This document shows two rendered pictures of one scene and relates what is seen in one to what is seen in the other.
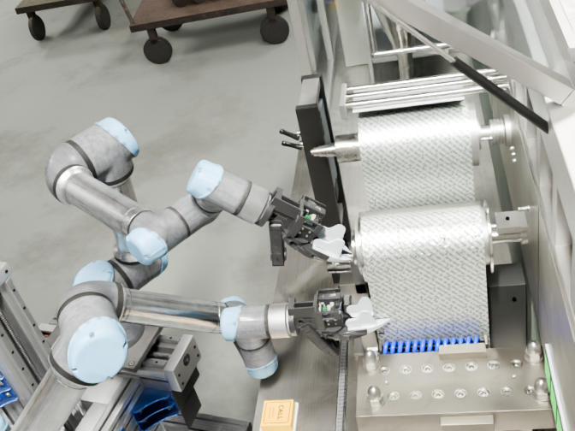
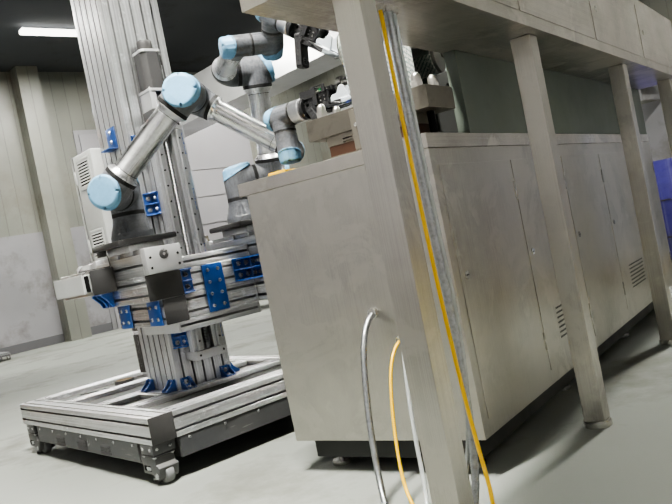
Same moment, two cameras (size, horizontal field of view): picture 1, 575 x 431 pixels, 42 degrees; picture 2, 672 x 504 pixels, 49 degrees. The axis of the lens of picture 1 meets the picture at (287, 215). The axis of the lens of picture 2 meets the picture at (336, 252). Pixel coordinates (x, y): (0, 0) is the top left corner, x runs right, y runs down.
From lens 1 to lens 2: 2.07 m
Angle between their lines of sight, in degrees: 40
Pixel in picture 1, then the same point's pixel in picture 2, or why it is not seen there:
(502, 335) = (447, 125)
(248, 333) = (276, 114)
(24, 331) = (179, 170)
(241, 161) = not seen: hidden behind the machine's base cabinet
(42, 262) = not seen: hidden behind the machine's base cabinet
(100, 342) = (180, 77)
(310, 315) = (311, 96)
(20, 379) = (165, 195)
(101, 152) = (247, 60)
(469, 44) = not seen: outside the picture
